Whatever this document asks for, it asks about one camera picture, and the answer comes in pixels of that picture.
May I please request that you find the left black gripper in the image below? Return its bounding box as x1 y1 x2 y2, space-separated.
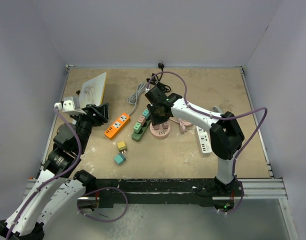
70 102 108 153

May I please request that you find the teal usb charger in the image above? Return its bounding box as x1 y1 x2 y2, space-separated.
142 109 150 119

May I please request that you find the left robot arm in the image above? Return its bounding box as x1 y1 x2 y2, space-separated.
0 100 109 240

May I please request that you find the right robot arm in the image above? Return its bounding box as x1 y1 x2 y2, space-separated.
145 86 245 196

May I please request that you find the pink round power strip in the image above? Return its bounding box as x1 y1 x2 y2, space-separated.
149 121 171 139

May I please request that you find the white yellow drawing board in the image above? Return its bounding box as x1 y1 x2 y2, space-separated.
79 72 107 108

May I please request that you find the orange power strip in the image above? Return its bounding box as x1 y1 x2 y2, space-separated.
104 112 130 140

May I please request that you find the green power strip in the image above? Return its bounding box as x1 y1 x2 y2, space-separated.
131 119 151 142

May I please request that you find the yellow charger front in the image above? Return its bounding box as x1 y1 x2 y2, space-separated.
116 141 127 153

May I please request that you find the teal charger front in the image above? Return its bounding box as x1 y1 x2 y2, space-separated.
113 152 126 166

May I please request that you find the white power strip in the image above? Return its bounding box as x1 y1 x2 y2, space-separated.
195 126 212 156

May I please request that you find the pink power cable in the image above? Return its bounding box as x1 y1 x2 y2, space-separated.
170 117 195 133

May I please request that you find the black power cable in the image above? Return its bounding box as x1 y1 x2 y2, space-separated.
149 62 172 93

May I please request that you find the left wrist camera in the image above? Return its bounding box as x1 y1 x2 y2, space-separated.
54 96 86 116

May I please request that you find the grey power cable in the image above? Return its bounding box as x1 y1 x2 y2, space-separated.
127 82 151 116

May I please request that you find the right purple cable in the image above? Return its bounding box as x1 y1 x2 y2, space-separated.
145 71 268 216

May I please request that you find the black base frame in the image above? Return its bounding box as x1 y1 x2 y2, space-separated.
73 170 245 212

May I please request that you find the aluminium rail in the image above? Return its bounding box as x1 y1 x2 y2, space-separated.
22 176 290 201

